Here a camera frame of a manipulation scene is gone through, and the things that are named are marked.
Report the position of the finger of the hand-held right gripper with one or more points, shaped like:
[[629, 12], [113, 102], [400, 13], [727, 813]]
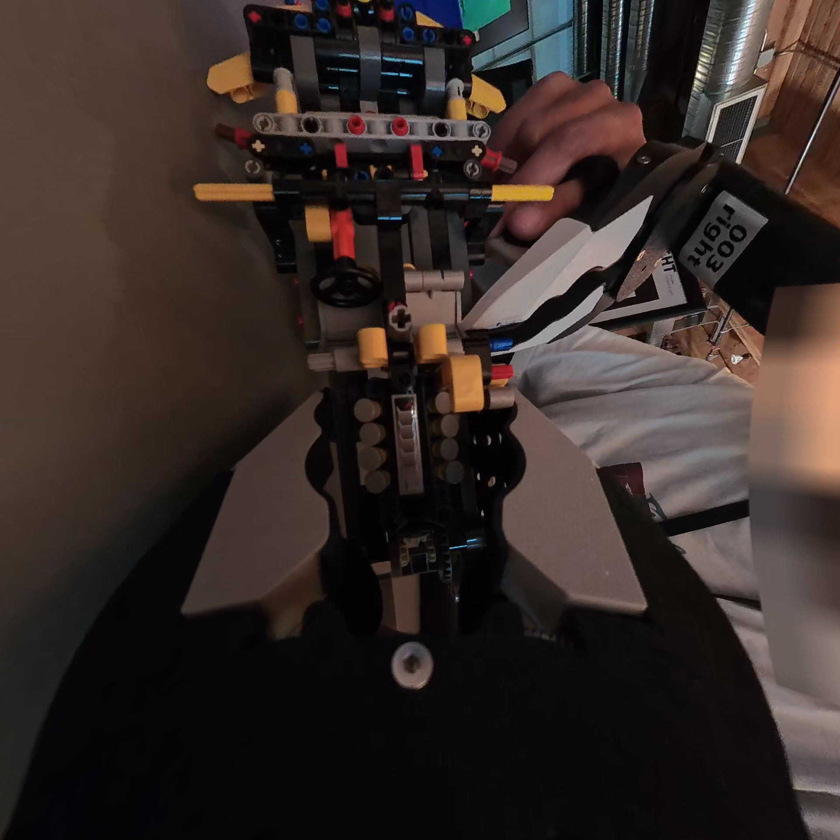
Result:
[[531, 275], [610, 243]]

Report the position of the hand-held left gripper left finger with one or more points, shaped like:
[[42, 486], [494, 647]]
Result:
[[262, 538]]

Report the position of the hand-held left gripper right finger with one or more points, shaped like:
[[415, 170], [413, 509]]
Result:
[[571, 538]]

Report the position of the blue lego pin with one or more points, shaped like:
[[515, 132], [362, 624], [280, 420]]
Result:
[[502, 342]]

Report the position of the black yellow lego car chassis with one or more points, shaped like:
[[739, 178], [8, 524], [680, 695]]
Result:
[[387, 197]]

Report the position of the person's right hand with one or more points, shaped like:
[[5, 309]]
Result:
[[564, 124]]

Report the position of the framed marker sign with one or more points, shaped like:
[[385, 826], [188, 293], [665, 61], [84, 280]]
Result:
[[663, 295]]

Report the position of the white t-shirt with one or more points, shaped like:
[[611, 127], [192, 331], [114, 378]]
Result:
[[623, 407]]

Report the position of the white wall vent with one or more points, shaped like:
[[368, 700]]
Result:
[[738, 124]]

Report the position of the metal air duct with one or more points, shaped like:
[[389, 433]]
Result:
[[728, 52]]

